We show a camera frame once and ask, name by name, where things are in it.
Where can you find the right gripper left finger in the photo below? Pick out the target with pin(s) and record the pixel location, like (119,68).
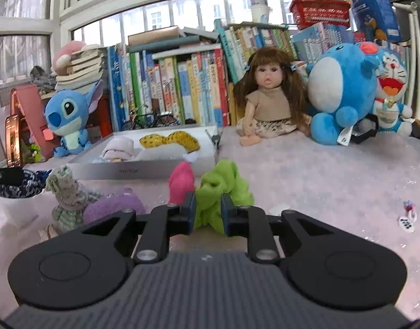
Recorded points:
(88,264)

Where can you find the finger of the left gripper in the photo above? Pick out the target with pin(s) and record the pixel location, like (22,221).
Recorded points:
(11,176)

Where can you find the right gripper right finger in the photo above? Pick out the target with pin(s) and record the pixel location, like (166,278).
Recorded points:
(325,264)

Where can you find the dark blue floral pouch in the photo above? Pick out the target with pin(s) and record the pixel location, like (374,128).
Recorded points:
(33,183)

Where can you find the pink plush piece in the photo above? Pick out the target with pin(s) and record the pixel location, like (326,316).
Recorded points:
(181,182)

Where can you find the smartphone on stand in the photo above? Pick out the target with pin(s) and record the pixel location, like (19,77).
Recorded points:
(12,141)

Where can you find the red wooden house model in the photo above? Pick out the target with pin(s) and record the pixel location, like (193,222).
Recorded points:
(26,101)

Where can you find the green plaid cloth doll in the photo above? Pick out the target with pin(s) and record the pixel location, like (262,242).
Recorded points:
(72,197)

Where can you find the purple plush monster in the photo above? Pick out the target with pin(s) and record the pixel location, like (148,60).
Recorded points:
(120,200)

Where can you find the blue Stitch plush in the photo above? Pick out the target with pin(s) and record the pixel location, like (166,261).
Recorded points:
(67,114)

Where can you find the grey cloth bundle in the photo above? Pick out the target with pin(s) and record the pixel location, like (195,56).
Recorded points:
(44,81)

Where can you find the pale pink plush toy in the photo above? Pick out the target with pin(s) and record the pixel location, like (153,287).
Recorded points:
(119,149)

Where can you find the pink mushroom plush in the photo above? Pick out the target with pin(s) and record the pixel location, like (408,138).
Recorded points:
(64,56)

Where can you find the white shallow cardboard box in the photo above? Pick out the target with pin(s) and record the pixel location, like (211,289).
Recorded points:
(89,165)

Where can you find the stack of lying books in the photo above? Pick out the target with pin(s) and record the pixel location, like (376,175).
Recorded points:
(84,71)

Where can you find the white fluffy plush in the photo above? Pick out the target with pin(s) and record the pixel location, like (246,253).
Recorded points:
(171,151)

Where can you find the miniature black bicycle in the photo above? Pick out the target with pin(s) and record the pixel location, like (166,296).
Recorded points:
(149,120)

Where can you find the Doraemon plush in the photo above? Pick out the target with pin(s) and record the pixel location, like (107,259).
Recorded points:
(392,82)

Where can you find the yellow sequin plush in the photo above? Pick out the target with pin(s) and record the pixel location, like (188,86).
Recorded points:
(188,142)

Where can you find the black binder clip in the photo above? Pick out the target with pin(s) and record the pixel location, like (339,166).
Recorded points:
(215,139)

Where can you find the brown haired baby doll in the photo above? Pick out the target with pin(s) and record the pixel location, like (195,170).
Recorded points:
(274,98)

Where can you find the blue round plush toy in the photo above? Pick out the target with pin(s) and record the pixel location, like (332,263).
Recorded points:
(342,89)

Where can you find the row of upright books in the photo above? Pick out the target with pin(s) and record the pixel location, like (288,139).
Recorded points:
(192,73)

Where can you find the red plastic basket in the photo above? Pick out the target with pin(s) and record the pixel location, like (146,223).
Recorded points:
(310,12)

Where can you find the blue cardboard box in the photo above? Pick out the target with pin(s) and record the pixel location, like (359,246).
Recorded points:
(376,19)

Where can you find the red white cup stack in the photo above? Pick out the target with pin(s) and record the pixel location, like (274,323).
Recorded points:
(260,11)

